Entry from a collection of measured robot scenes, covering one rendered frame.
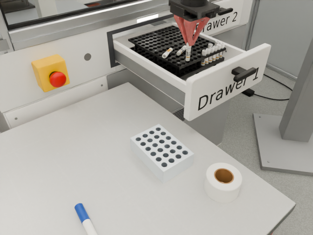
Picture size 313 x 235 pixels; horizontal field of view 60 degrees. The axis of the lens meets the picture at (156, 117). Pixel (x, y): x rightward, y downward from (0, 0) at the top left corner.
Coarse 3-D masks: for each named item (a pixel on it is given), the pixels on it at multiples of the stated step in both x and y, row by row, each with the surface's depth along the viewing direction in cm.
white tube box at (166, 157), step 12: (144, 132) 63; (156, 132) 63; (168, 132) 63; (132, 144) 62; (144, 144) 61; (156, 144) 61; (168, 144) 60; (180, 144) 60; (144, 156) 59; (156, 156) 57; (168, 156) 58; (180, 156) 58; (192, 156) 58; (156, 168) 56; (168, 168) 55; (180, 168) 58
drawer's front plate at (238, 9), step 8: (224, 0) 100; (232, 0) 102; (240, 0) 105; (240, 8) 107; (216, 16) 100; (224, 16) 103; (232, 16) 106; (240, 16) 110; (208, 24) 100; (216, 24) 102; (232, 24) 109; (200, 32) 99; (208, 32) 102
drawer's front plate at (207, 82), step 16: (256, 48) 68; (224, 64) 62; (240, 64) 65; (256, 64) 70; (192, 80) 56; (208, 80) 60; (224, 80) 64; (256, 80) 75; (192, 96) 59; (208, 96) 63; (224, 96) 68; (192, 112) 62
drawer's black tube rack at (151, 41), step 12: (144, 36) 81; (156, 36) 81; (168, 36) 81; (180, 36) 81; (192, 36) 81; (132, 48) 82; (144, 48) 75; (156, 48) 75; (168, 48) 76; (180, 48) 75; (192, 48) 75; (204, 48) 75; (156, 60) 75; (168, 60) 70; (180, 60) 69; (216, 60) 76; (180, 72) 70; (192, 72) 71
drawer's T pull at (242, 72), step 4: (236, 68) 64; (240, 68) 64; (252, 68) 64; (232, 72) 64; (236, 72) 63; (240, 72) 62; (244, 72) 62; (248, 72) 62; (252, 72) 63; (236, 76) 61; (240, 76) 61; (244, 76) 62; (248, 76) 63; (236, 80) 61; (240, 80) 61
